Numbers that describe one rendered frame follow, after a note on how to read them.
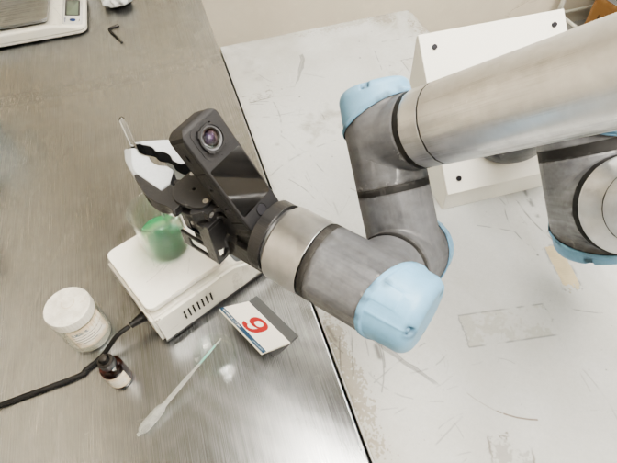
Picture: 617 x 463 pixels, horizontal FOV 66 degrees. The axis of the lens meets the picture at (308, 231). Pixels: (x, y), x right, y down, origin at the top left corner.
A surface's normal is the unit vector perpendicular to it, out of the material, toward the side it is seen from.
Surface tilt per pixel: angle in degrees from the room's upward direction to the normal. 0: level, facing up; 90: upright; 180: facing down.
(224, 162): 57
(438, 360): 0
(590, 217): 69
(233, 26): 90
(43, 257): 0
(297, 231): 12
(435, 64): 43
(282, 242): 31
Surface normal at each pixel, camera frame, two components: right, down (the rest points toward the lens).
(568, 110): -0.60, 0.62
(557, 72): -0.79, -0.01
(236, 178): 0.68, 0.03
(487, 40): 0.15, 0.07
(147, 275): -0.04, -0.62
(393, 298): -0.25, -0.27
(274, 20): 0.30, 0.75
